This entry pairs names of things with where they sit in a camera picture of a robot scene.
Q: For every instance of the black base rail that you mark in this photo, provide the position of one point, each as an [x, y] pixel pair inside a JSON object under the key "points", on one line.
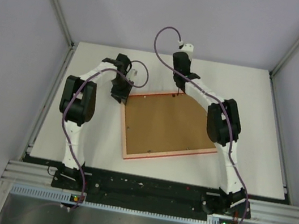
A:
{"points": [[144, 194]]}

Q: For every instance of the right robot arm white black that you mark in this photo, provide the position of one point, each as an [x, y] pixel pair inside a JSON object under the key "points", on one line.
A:
{"points": [[223, 129]]}

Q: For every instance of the left corner aluminium post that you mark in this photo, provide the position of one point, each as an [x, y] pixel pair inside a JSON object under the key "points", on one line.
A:
{"points": [[56, 1]]}

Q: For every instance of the grey slotted cable duct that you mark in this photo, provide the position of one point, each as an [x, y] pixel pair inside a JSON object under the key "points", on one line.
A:
{"points": [[71, 198]]}

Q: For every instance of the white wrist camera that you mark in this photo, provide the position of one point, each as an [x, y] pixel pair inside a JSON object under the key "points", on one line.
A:
{"points": [[134, 73], [187, 48]]}

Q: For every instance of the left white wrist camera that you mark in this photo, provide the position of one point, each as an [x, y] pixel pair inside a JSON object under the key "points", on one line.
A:
{"points": [[134, 73]]}

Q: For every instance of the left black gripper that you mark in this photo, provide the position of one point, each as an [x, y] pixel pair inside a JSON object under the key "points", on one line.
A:
{"points": [[122, 95]]}

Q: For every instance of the red picture frame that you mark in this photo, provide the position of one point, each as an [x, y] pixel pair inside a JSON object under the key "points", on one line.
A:
{"points": [[159, 125]]}

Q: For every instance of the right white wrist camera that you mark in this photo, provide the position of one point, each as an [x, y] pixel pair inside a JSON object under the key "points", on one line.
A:
{"points": [[187, 48]]}

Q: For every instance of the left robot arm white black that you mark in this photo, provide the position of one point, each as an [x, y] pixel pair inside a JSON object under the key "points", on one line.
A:
{"points": [[78, 101]]}

